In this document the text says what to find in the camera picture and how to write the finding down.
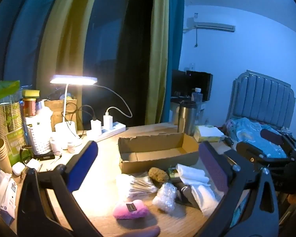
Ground clear water bottle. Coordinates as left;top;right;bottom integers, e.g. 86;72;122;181
191;87;203;103

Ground tall white charger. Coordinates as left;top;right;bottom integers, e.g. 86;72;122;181
103;114;113;129

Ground black cable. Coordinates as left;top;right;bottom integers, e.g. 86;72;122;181
64;104;96;139

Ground pack of cotton swabs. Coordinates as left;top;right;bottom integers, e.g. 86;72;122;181
115;174;158;201

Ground dark window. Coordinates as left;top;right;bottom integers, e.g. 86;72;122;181
84;0;155;131

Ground red jar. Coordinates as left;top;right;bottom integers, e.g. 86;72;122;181
23;97;37;117

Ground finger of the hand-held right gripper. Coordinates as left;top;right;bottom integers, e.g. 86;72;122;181
236;141;290;165
260;128;296;151

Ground grey fabric item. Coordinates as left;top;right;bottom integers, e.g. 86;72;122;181
175;181;199;208

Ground white earbuds case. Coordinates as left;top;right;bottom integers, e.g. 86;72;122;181
12;162;25;176

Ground yellow green sponge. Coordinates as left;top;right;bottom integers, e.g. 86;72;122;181
22;89;40;98

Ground black flat device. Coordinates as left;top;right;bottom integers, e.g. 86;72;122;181
33;152;55;160

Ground small green box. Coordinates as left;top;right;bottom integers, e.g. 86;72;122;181
168;167;180;182

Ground white charging cable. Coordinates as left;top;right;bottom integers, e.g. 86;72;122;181
92;85;133;118

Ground white air conditioner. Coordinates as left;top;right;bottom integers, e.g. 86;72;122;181
184;17;236;33

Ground white towel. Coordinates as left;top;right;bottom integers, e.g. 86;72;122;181
176;163;224;216

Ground white plastic bottle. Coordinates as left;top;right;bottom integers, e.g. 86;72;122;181
50;138;62;153

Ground brown natural sponge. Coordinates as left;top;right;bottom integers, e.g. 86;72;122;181
148;167;169;184

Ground steel tumbler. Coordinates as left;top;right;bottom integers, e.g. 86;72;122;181
178;100;198;136

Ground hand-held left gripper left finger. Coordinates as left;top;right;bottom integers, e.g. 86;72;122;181
16;140;104;237

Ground blue curtain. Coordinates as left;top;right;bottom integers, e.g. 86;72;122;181
163;0;185;124
0;0;72;89

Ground blue printed blanket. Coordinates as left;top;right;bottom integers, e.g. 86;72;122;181
224;117;287;158

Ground wide white charger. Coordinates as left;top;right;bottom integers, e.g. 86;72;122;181
90;119;102;136

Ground brown cardboard sheet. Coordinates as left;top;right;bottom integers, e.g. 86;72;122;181
44;99;77;131

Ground white plastic basket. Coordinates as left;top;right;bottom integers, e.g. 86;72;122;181
25;116;52;155

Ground black monitor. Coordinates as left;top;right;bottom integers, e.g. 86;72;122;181
172;70;213;102

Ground white plastic packages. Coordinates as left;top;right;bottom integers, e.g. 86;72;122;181
0;168;16;213

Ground white desk lamp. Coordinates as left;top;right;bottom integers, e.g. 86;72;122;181
50;75;98;149

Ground clear bubble wrap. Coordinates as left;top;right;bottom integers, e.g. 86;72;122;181
152;183;177;214

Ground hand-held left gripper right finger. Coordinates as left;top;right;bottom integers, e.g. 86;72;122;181
195;140;279;237

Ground yellow tissue pack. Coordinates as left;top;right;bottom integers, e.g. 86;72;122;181
194;125;225;142

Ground grey padded headboard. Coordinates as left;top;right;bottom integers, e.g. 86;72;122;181
227;70;296;134

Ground yellow curtain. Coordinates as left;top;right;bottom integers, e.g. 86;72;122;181
145;0;169;125
37;0;99;129

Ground green bag of paper cups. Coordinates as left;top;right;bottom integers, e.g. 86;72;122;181
0;80;25;166

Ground pink fluffy sponge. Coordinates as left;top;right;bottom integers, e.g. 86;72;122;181
113;199;149;220

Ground white power strip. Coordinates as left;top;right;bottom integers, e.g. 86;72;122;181
86;121;127;142

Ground stack of brown paper cups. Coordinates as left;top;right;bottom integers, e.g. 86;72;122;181
0;137;13;174

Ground cardboard box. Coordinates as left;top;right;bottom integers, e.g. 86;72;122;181
118;131;200;174

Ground person's left hand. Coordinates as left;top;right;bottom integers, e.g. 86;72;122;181
118;226;161;237

